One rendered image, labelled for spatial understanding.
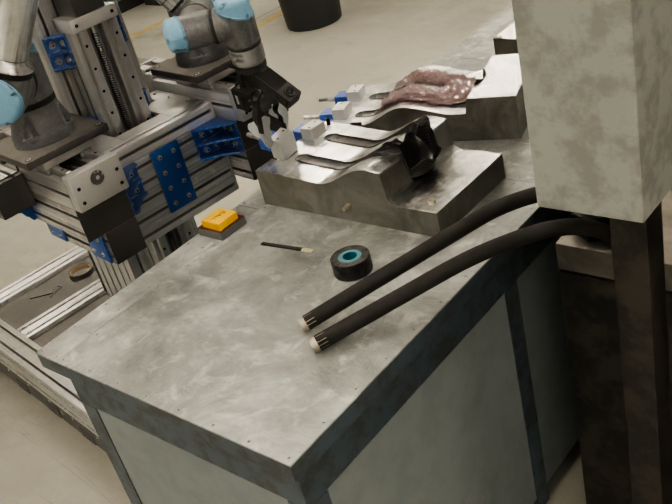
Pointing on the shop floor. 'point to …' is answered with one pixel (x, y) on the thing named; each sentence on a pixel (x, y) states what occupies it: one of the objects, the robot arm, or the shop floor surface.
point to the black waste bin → (310, 13)
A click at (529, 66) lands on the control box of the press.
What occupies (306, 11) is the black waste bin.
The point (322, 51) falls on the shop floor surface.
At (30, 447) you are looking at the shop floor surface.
